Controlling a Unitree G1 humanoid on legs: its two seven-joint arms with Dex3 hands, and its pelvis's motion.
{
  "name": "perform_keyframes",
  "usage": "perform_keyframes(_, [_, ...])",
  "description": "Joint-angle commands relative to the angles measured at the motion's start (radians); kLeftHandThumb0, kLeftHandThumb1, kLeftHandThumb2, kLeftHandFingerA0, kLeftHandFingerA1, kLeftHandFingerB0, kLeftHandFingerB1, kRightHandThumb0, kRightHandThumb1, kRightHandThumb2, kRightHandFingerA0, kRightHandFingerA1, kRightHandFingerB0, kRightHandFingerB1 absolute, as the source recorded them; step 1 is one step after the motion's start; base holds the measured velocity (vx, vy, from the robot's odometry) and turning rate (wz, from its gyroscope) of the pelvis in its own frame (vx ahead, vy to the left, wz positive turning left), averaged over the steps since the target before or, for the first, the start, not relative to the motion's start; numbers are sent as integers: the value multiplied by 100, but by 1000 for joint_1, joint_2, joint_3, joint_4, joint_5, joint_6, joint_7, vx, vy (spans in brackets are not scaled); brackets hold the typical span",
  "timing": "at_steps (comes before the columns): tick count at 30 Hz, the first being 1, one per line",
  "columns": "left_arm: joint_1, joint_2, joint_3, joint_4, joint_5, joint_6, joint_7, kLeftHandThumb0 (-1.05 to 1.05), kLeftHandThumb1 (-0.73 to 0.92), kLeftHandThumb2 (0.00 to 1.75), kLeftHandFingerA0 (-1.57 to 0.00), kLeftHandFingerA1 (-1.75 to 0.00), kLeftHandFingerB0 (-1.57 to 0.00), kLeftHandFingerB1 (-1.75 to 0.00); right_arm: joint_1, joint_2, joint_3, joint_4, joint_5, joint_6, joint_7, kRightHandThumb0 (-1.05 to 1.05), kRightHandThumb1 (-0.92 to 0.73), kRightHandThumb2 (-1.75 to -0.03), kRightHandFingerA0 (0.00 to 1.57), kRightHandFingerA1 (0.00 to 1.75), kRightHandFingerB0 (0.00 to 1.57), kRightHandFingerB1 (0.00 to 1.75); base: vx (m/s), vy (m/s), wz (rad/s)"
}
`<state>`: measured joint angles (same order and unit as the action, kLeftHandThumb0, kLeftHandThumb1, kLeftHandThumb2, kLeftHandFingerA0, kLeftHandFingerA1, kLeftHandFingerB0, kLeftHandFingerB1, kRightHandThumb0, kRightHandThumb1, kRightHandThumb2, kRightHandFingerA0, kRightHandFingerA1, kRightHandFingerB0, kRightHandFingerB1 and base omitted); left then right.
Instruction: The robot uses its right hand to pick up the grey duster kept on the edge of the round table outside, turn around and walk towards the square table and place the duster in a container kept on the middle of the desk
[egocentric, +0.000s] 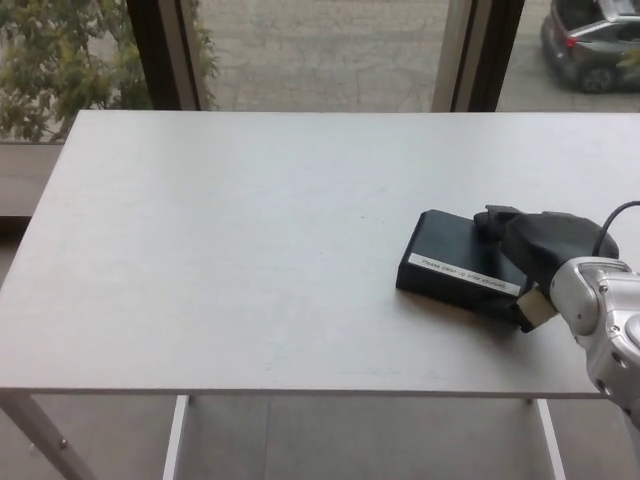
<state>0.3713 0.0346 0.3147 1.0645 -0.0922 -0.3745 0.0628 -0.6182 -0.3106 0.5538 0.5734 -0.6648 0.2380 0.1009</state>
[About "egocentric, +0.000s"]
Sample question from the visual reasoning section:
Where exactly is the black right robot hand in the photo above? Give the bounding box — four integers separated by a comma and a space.
473, 203, 621, 334

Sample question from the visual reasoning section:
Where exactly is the brown window sill ledge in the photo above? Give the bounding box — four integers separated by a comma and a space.
0, 142, 64, 219

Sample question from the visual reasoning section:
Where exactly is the dark window frame post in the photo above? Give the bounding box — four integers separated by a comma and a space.
430, 0, 526, 113
127, 0, 204, 112

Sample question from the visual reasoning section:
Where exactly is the white rectangular table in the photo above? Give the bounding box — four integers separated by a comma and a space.
0, 109, 640, 480

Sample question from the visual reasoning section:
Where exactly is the green leafy tree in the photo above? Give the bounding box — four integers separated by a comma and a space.
0, 0, 221, 144

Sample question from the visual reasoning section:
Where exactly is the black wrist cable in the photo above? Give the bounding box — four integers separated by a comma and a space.
594, 199, 640, 257

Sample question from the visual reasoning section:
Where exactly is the grey parked car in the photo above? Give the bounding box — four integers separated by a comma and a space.
540, 0, 640, 95

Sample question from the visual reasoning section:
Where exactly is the black holder box white label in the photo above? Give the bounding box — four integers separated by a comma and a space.
395, 208, 534, 324

